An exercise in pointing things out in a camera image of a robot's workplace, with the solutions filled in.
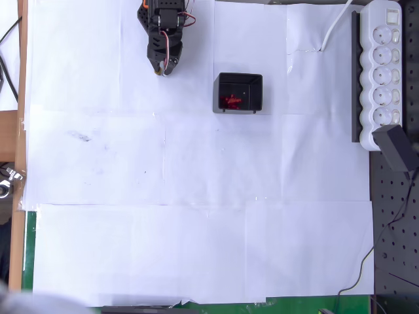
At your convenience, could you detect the black open box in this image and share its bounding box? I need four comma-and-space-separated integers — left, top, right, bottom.
212, 72, 264, 114

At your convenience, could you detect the white paper table cover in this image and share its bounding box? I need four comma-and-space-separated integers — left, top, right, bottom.
21, 0, 376, 307

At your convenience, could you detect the metal clamp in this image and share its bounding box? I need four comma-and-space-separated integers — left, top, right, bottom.
0, 166, 26, 197

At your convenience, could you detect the white power strip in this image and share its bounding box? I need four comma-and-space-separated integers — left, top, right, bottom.
359, 0, 403, 152

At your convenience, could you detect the green cutting mat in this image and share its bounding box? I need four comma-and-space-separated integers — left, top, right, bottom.
22, 211, 374, 314

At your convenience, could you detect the black power adapter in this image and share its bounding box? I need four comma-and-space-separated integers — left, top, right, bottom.
372, 124, 416, 173

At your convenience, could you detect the black pegboard panel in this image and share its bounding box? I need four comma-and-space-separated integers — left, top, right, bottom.
369, 0, 419, 314

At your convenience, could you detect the white power strip cable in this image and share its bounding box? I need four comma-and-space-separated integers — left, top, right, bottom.
319, 0, 354, 52

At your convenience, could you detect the thin black adapter cable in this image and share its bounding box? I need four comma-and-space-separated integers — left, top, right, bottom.
333, 169, 417, 314

